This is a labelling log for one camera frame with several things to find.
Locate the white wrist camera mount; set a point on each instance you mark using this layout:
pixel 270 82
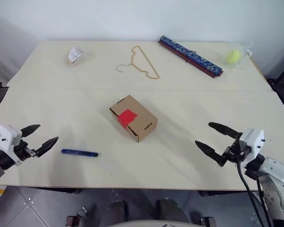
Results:
pixel 253 142
pixel 6 139

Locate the dark red wooden strip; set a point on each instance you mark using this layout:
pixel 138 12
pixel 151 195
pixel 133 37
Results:
pixel 191 63

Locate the dark metal bracket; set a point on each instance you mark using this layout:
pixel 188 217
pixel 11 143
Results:
pixel 203 221
pixel 77 218

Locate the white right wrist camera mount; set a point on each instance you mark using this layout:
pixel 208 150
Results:
pixel 253 142

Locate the brown cardboard box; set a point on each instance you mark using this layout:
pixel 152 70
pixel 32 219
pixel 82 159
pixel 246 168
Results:
pixel 142 118

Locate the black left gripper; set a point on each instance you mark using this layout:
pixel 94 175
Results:
pixel 21 151

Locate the yellow-green tennis ball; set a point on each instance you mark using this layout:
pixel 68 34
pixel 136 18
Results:
pixel 233 56

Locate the blue patterned roll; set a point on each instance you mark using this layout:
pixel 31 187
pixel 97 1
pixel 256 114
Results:
pixel 191 55

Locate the red tape patch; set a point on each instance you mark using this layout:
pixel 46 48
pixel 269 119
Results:
pixel 127 117

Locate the blue utility knife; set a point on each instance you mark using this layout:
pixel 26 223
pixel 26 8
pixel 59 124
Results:
pixel 79 152

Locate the pale grey robot torso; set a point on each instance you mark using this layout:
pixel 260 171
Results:
pixel 148 223

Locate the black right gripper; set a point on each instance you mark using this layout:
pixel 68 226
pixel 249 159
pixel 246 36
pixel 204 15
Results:
pixel 234 153

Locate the wooden clothes hanger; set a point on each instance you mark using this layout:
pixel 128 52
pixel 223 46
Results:
pixel 145 62

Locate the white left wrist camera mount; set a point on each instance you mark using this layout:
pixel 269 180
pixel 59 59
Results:
pixel 6 139

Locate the clear bag with white label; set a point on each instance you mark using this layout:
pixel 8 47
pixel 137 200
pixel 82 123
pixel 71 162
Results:
pixel 74 55

